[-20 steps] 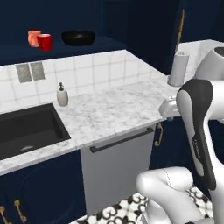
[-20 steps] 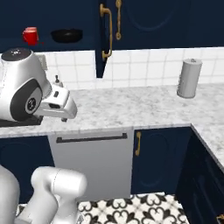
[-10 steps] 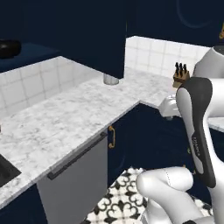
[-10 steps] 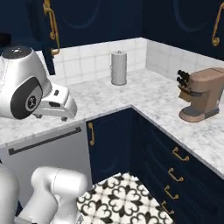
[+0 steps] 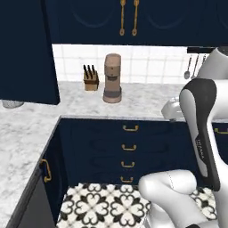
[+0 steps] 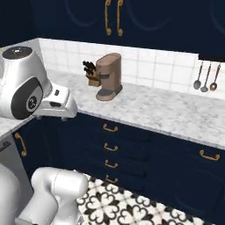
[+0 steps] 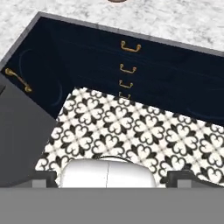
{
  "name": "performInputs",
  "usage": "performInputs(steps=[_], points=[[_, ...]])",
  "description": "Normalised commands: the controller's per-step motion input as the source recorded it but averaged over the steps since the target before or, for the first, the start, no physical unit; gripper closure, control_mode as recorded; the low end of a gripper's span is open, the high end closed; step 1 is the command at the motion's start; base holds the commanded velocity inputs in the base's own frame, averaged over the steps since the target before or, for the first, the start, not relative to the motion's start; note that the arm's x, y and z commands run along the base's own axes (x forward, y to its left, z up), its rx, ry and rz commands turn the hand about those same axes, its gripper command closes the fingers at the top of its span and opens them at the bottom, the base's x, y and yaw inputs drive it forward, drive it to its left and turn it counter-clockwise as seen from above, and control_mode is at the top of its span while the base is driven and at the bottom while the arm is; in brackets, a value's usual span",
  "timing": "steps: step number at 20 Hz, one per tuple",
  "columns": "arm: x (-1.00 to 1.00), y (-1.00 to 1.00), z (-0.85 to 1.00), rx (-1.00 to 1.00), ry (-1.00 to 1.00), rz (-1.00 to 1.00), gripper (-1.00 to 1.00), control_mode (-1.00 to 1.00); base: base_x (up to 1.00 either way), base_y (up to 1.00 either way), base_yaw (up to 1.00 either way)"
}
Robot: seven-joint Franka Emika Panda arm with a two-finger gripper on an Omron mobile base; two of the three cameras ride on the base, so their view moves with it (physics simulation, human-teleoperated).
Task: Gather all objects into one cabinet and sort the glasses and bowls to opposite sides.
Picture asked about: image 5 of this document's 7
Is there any navy drawer front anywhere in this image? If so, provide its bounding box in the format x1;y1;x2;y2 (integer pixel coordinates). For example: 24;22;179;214
61;136;194;158
61;154;200;175
59;118;191;140
63;171;206;187
211;122;228;159

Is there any hanging metal utensil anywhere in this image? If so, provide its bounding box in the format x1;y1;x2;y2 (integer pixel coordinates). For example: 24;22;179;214
200;53;208;67
191;53;200;80

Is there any navy base cupboard door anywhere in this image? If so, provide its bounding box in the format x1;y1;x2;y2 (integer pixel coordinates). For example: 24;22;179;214
39;118;69;225

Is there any navy tall wall cupboard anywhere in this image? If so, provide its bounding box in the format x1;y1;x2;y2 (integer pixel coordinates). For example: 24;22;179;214
0;0;61;106

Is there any navy wall cupboard door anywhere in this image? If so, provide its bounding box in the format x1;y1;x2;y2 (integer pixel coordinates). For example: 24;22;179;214
127;0;228;48
44;0;129;46

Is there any hanging metal spoon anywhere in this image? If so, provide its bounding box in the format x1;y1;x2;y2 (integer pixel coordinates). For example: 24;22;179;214
183;54;193;80

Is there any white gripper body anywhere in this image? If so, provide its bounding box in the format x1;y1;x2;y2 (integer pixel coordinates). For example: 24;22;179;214
160;98;187;121

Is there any gold drawer handle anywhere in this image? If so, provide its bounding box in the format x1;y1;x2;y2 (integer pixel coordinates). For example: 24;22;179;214
120;160;136;169
122;124;140;133
214;127;228;135
120;143;138;152
119;175;134;184

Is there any gold cupboard door handle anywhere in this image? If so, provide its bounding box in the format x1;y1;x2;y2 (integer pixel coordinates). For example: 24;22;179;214
39;158;53;183

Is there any grey dishwasher front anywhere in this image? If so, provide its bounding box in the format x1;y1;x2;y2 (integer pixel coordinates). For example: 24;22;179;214
5;173;58;228

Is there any wooden knife block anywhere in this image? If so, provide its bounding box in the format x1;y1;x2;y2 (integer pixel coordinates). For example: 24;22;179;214
82;64;100;92

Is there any long gold door handle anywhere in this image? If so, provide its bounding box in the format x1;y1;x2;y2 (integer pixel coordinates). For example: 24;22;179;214
131;0;140;37
118;0;126;37

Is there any brown coffee machine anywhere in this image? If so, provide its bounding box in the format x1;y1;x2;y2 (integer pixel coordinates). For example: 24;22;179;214
102;53;123;104

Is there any black utensil rail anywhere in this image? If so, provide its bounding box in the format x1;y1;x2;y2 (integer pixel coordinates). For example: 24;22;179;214
186;46;216;54

